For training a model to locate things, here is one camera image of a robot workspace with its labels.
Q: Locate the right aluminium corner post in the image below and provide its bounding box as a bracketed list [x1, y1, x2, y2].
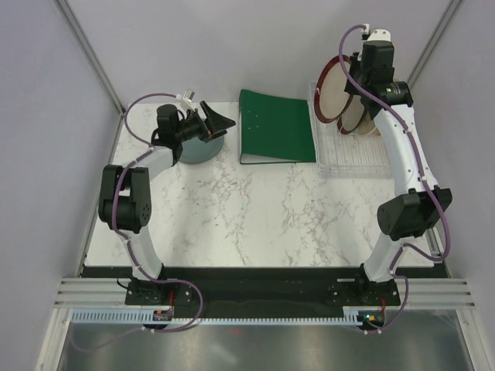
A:
[407, 0, 464, 88]

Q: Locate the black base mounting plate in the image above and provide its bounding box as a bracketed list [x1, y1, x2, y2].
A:
[125, 267, 400, 311]

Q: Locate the pale green plate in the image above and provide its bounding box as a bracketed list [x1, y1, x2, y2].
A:
[355, 115, 381, 136]

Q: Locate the purple cable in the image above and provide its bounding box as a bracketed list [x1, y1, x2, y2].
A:
[338, 23, 452, 334]
[71, 91, 207, 352]

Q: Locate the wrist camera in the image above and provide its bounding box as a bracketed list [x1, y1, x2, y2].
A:
[361, 23, 391, 42]
[176, 89, 195, 111]

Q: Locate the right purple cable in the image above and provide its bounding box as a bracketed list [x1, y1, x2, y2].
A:
[338, 23, 452, 334]

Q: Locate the left aluminium corner post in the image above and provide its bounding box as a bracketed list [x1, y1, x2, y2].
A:
[53, 0, 125, 115]

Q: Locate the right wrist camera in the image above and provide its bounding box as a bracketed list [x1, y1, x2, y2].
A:
[361, 23, 391, 42]

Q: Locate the white wire dish rack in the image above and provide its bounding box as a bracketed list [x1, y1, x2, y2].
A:
[308, 81, 392, 179]

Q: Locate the dark rimmed beige plate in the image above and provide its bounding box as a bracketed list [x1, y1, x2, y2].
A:
[337, 96, 367, 134]

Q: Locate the aluminium corner post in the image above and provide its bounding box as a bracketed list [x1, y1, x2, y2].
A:
[407, 0, 464, 88]
[53, 0, 125, 115]

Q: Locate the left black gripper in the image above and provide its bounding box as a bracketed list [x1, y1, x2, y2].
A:
[175, 101, 235, 143]

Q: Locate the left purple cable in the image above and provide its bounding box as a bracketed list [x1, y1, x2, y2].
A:
[71, 91, 207, 352]

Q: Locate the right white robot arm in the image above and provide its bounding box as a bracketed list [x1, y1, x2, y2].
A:
[346, 39, 452, 305]

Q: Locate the green ring binder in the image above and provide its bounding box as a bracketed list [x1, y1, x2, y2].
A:
[238, 89, 316, 165]

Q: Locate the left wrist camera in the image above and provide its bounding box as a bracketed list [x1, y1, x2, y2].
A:
[176, 89, 195, 111]

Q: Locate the grey-blue plate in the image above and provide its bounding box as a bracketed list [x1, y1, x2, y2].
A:
[179, 136, 224, 165]

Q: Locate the white slotted cable duct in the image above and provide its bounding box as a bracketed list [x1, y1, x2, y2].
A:
[70, 308, 384, 326]

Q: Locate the red rimmed cream plate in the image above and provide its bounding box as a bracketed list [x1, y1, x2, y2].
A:
[313, 56, 354, 124]

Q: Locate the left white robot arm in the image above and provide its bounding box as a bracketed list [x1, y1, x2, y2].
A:
[98, 101, 235, 304]

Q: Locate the aluminium frame rail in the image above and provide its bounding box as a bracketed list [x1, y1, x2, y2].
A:
[54, 278, 475, 310]

